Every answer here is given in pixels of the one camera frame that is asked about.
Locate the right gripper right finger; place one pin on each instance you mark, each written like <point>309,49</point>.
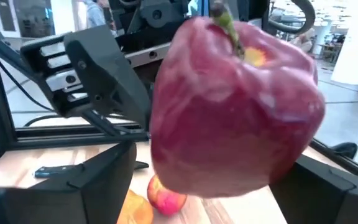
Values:
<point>322,202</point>

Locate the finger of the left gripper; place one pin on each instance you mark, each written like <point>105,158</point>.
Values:
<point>104,71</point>

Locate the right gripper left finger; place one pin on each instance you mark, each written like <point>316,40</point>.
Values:
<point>73,202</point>

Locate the red yellow peach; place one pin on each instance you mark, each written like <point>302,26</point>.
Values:
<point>166,202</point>

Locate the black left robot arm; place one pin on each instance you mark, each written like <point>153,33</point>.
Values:
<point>255,12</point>

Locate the black kitchen knife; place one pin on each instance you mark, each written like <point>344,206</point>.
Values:
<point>54,170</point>

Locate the computer monitor blue screen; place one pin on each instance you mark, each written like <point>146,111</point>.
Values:
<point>197,7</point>

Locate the person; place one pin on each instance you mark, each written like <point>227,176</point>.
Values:
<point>95,14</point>
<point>304,42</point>

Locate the black rounded object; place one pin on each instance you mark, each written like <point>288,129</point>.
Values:
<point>345,150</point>

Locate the white building pillar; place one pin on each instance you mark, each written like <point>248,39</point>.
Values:
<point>356,40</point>

